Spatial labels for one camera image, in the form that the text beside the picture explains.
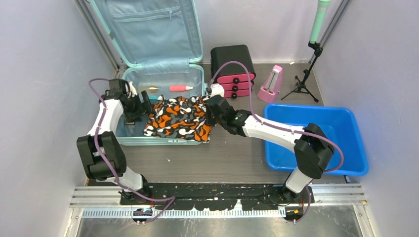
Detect pink tube bottle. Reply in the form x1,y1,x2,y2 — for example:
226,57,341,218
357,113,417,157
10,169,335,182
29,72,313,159
169,85,193,92

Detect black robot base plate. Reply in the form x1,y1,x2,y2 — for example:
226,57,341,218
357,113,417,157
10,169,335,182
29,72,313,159
119,183,314,211

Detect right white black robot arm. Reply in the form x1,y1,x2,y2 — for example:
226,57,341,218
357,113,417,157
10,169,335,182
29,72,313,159
205,95,335,203

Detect blue plastic tub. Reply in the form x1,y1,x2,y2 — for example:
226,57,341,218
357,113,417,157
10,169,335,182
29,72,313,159
263,103,369,176

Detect black and pink drawer box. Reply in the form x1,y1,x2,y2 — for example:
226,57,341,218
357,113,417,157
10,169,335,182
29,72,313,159
210,44,256,99

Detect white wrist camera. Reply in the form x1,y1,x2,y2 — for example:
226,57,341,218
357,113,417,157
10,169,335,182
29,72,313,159
126,81,138,98
206,83,225,97

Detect aluminium rail frame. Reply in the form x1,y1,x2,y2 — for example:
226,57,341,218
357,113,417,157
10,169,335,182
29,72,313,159
68,183,367,225

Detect black tripod stand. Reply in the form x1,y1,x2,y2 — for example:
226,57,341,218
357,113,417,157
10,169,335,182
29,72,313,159
281,41,323,103

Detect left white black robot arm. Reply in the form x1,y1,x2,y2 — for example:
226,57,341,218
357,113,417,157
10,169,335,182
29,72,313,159
76,79,152,204

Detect orange black camouflage garment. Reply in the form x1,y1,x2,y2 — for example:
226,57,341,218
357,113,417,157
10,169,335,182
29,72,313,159
143,95,211,143

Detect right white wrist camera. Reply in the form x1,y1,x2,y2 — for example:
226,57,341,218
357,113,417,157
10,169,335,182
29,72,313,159
206,83,225,97

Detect light blue hard-shell suitcase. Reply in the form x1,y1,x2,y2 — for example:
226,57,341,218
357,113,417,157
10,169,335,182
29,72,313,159
91,0,207,146

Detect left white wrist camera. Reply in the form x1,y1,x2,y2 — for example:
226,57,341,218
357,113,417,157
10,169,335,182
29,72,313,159
126,81,138,98

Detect pink metronome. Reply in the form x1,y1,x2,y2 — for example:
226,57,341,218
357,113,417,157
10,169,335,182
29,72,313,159
257,65,283,103

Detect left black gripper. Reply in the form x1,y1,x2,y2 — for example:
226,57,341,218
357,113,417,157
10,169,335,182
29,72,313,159
125,91,156,123

